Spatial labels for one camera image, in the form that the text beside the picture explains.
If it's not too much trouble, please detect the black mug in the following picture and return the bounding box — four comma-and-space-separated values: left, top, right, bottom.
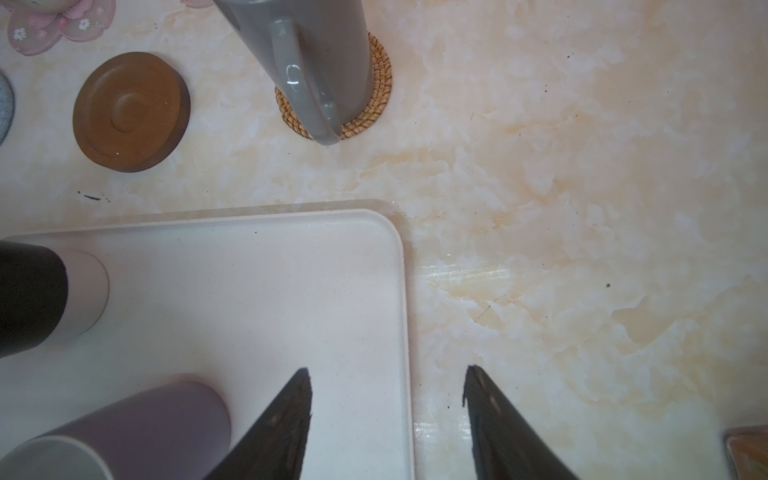
1, 240, 110, 357

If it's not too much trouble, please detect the light grey tray mat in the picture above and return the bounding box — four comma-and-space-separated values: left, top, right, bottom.
1, 210, 415, 479

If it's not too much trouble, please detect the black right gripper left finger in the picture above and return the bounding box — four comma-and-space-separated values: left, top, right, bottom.
207, 368, 312, 480

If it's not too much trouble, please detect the round brown wooden coaster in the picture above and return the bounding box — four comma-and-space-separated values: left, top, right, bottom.
72, 52, 191, 173

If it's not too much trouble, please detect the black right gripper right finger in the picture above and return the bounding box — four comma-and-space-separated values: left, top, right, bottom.
463, 365, 577, 480

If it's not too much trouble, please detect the pink flower silicone coaster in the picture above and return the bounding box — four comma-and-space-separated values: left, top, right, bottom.
181, 0, 214, 9

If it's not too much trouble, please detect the round grey coaster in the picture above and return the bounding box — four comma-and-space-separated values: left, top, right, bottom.
0, 74, 15, 144

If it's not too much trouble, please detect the round woven rattan coaster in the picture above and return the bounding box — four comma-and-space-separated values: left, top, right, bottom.
274, 33, 393, 140

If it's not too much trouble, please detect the grey mug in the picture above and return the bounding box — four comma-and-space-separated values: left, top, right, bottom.
215, 0, 374, 145

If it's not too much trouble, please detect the lavender mug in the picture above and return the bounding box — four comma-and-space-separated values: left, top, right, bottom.
1, 381, 231, 479

